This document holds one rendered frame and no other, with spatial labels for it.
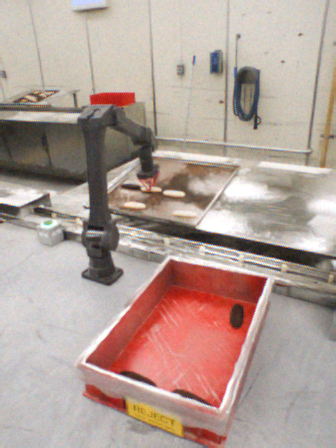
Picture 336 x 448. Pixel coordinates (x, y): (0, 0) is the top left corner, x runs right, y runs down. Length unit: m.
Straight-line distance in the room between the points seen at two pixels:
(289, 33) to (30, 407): 4.51
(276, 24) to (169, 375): 4.38
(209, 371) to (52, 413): 0.35
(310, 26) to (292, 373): 4.22
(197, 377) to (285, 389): 0.19
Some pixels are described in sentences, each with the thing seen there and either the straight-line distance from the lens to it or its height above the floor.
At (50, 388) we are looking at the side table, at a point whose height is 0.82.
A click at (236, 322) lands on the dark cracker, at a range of 1.00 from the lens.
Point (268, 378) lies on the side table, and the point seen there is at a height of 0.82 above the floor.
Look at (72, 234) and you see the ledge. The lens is 1.47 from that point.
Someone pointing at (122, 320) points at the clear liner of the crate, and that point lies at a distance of 0.90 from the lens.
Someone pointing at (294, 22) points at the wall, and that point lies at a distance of 4.80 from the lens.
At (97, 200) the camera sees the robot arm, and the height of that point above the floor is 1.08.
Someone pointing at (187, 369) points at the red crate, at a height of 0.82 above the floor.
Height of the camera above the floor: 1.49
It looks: 26 degrees down
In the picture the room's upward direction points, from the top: 3 degrees counter-clockwise
